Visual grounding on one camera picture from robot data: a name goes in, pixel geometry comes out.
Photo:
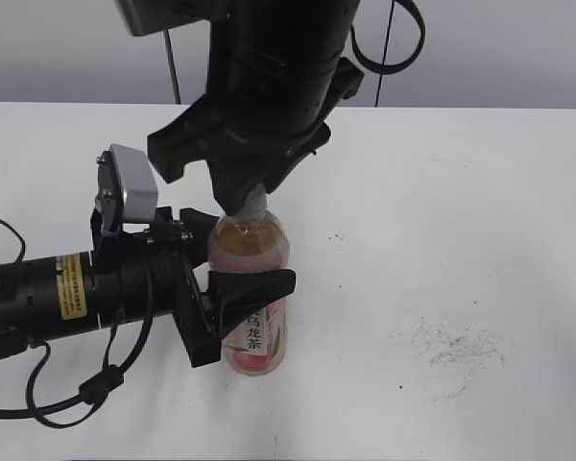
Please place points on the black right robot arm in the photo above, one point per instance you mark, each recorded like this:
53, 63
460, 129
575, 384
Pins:
275, 72

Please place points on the white bottle cap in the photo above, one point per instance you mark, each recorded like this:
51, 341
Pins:
255, 203

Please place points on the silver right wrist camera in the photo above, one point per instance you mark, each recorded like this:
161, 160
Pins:
147, 17

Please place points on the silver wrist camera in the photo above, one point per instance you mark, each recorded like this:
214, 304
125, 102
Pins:
127, 191
147, 17

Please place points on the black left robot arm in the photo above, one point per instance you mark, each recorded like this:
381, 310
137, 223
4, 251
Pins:
46, 299

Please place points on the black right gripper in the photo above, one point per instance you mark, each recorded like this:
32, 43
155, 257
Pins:
237, 159

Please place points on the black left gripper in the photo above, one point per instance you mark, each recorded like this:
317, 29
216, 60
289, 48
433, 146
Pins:
139, 276

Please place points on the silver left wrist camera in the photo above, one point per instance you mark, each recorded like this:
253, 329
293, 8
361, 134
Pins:
127, 191

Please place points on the pink oolong tea bottle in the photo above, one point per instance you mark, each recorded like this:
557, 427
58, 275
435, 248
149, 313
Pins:
253, 245

